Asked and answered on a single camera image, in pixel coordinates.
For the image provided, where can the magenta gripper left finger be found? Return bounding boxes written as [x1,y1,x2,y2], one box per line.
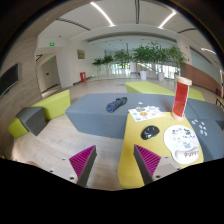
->
[48,144,98,188]

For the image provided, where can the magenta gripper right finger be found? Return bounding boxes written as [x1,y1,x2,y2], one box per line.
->
[133,143,183,186]

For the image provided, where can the black computer mouse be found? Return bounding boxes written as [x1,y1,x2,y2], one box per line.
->
[141,125,160,140]

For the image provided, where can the white cartoon mouse pad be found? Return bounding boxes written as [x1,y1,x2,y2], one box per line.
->
[164,125,202,165]

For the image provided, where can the white sticker sheet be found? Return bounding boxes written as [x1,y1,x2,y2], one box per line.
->
[128,106,164,122]

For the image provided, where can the grey upholstered bench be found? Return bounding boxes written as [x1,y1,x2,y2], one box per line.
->
[66,93,224,161]

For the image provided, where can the small stickers on bench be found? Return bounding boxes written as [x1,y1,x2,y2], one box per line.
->
[191,119,208,137]

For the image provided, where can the lime green bench left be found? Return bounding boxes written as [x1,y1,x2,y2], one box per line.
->
[8,90,71,138]

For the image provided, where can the lime green bench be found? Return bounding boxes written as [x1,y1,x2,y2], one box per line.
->
[8,90,71,138]
[125,81,204,101]

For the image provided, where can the dark grey cube seat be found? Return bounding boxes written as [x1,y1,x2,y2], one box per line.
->
[16,107,46,136]

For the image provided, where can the lime green bench far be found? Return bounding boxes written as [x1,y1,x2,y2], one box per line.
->
[125,81,204,101]

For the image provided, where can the red trash bin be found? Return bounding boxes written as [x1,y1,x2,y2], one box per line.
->
[80,72,87,82]

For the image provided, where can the potted plant left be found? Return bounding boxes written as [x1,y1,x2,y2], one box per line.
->
[92,55,113,76]

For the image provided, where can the potted plant white pot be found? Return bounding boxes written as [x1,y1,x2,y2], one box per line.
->
[133,46,152,81]

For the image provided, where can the potted plant right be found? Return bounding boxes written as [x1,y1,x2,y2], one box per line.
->
[155,46,186,80]

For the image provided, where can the gold wall plaque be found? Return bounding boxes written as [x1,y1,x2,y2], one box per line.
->
[77,50,85,59]

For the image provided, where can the black wall television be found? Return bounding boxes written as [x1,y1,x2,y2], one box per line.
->
[0,64,20,97]

